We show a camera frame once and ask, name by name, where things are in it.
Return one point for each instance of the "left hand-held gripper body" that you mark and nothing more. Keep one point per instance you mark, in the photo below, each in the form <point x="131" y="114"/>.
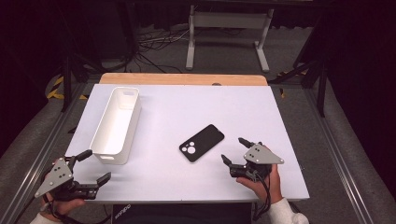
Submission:
<point x="55" y="179"/>

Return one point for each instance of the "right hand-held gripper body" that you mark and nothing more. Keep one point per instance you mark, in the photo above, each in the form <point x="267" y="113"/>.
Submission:
<point x="261" y="155"/>

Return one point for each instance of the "black phone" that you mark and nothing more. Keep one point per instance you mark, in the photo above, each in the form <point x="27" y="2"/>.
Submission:
<point x="202" y="143"/>

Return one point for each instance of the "white plastic storage bin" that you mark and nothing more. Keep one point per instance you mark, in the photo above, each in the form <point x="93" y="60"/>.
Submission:
<point x="116" y="124"/>

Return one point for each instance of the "person's left hand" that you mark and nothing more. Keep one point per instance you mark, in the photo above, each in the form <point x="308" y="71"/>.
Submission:
<point x="63" y="206"/>

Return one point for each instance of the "person's right hand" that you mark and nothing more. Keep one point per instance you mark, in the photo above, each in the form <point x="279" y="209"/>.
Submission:
<point x="274" y="186"/>

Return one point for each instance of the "person's black shirt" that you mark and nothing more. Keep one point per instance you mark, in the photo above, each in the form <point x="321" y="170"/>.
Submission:
<point x="186" y="214"/>

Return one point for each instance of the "yellow black floor tape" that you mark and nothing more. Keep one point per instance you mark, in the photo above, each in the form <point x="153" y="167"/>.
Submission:
<point x="55" y="90"/>

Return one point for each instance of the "black metal stand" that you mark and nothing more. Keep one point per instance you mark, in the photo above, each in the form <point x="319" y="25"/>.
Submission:
<point x="66" y="84"/>
<point x="321" y="90"/>

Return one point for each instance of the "white table mat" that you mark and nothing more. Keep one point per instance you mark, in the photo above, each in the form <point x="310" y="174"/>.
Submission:
<point x="174" y="105"/>

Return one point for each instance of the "wooden table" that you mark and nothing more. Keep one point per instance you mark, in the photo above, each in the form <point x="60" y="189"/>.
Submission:
<point x="183" y="79"/>

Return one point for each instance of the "white-legged desk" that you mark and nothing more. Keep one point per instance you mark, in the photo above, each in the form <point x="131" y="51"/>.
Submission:
<point x="229" y="20"/>

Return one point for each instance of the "aluminium floor rail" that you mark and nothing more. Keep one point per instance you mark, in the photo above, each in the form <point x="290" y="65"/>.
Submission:
<point x="339" y="155"/>
<point x="34" y="165"/>

